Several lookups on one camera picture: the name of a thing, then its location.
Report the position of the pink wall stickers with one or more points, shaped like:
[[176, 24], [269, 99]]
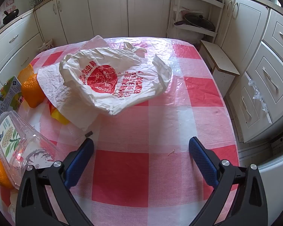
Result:
[[11, 2]]

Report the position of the red white checkered tablecloth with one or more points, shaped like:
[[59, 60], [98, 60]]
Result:
[[160, 127]]

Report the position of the white shelf rack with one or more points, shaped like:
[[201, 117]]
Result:
[[214, 7]]

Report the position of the white cabinet with wide drawers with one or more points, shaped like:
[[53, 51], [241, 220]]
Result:
[[14, 44]]

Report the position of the dark glass pan lid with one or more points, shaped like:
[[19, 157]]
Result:
[[199, 21]]

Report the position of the white plastic bag red print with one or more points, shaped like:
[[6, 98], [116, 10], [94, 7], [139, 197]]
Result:
[[108, 58]]

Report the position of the white cabinet with doors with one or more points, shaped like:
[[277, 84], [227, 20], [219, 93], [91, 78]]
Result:
[[96, 11]]

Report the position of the white paper towel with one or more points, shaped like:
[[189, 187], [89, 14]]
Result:
[[53, 87]]

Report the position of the yellow snack wrapper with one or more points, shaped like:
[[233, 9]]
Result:
[[57, 115]]

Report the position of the clear plastic container green label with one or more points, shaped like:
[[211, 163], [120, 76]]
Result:
[[21, 141]]

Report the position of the blue green drink carton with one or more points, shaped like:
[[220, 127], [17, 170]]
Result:
[[7, 96]]

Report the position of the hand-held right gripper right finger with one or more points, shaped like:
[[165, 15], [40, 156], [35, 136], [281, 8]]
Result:
[[202, 160]]

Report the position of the white wooden stool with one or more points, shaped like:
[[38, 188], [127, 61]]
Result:
[[220, 58]]

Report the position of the orange fruit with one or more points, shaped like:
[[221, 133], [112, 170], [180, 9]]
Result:
[[0, 173]]

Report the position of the white appliance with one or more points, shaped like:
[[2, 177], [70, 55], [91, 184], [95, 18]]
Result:
[[276, 183]]

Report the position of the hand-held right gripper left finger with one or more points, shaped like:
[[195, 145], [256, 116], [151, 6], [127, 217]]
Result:
[[81, 157]]

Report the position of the white cabinet with panel drawers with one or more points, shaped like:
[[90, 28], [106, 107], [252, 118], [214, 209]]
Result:
[[261, 47]]

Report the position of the black wok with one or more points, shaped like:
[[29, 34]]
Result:
[[10, 16]]

